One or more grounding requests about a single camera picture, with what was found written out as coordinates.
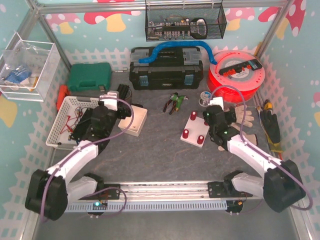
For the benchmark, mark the clear acrylic box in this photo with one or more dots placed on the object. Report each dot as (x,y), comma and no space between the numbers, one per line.
(43,60)

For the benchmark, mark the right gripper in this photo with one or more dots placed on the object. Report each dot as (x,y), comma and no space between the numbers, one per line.
(230,116)

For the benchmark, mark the blue white glove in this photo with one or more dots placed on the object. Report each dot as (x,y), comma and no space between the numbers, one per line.
(19,76)

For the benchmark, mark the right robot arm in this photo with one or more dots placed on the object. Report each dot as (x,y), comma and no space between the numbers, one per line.
(279,182)

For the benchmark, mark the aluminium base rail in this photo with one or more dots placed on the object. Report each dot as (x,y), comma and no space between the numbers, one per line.
(162,191)

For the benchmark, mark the red filament spool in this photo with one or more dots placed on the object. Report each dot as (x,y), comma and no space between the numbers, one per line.
(236,77)

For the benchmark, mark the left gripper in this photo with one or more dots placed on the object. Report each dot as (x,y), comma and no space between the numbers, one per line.
(124,110)

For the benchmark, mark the green plastic case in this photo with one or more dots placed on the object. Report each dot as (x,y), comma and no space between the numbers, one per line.
(89,76)

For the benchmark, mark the black wire mesh basket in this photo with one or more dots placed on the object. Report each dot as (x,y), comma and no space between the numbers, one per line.
(184,22)

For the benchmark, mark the black aluminium extrusion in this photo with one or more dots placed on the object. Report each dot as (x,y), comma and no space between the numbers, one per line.
(122,90)

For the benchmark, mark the yellow black screwdriver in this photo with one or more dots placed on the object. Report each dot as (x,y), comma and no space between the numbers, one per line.
(267,105)

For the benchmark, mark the black rubber glove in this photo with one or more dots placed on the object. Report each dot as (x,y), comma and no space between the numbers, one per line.
(271,129)

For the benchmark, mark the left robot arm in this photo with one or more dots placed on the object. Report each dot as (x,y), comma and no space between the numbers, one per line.
(51,190)

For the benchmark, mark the black circuit board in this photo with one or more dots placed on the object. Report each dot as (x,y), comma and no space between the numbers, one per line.
(82,126)

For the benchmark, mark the white peg board fixture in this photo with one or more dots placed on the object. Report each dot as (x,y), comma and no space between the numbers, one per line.
(196,128)

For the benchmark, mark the orange handled tool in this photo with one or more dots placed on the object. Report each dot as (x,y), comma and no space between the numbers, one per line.
(62,93)

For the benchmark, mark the solder wire spool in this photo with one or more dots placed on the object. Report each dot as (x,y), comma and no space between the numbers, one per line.
(204,98)

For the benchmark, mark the white spring tray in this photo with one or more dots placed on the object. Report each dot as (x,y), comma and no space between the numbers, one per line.
(140,116)

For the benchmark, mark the black toolbox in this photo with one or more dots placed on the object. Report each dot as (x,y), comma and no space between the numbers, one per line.
(174,68)

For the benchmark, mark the red large spring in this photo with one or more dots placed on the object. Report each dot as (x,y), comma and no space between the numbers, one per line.
(193,115)

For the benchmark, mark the white slotted cable duct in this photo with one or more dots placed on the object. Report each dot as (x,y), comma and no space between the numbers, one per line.
(149,206)

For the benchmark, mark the white perforated basket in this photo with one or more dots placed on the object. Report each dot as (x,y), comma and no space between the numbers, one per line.
(66,119)

